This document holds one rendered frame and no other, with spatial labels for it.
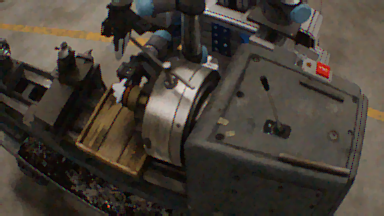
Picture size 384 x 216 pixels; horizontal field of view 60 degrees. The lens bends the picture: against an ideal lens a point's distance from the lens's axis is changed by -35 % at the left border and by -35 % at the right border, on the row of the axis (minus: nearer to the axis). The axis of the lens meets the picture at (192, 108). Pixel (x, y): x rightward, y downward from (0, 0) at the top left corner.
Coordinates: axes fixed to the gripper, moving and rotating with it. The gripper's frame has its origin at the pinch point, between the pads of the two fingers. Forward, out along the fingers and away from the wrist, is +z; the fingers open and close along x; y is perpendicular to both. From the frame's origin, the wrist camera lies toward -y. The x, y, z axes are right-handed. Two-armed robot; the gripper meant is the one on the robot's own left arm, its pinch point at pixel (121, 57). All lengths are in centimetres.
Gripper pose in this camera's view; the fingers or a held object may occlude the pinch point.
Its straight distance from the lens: 142.2
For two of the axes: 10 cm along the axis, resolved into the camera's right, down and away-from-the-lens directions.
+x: -4.0, 5.0, -7.7
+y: -9.1, -2.9, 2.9
